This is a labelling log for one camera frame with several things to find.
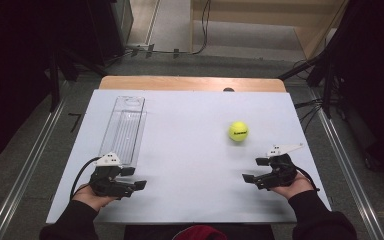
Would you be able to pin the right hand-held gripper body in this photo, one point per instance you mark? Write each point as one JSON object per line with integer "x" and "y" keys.
{"x": 281, "y": 171}

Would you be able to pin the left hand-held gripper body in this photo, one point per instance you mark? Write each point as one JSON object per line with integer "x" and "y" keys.
{"x": 108, "y": 185}

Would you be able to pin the yellow tennis ball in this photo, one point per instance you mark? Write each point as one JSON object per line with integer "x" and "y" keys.
{"x": 238, "y": 131}

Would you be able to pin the clear plastic container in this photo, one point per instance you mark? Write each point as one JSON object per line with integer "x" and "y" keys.
{"x": 123, "y": 130}

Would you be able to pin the person's right hand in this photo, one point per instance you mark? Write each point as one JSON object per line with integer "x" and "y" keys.
{"x": 296, "y": 189}

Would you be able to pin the person's left hand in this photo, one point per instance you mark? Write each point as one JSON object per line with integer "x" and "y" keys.
{"x": 88, "y": 198}

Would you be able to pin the white table board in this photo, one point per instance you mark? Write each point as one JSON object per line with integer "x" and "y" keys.
{"x": 186, "y": 166}

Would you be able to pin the person's red garment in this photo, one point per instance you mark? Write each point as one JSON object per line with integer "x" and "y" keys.
{"x": 200, "y": 233}

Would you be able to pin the black stand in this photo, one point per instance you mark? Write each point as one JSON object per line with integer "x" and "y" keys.
{"x": 55, "y": 80}
{"x": 326, "y": 76}

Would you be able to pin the wooden table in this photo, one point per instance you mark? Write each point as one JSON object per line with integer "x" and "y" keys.
{"x": 186, "y": 83}

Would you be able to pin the dark cabinet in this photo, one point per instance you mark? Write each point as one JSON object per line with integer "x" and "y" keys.
{"x": 113, "y": 26}

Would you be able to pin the light wooden shelf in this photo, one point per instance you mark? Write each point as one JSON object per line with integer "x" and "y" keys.
{"x": 280, "y": 13}

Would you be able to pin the metal floor rail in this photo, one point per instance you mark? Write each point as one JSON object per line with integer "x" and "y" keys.
{"x": 30, "y": 170}
{"x": 350, "y": 173}

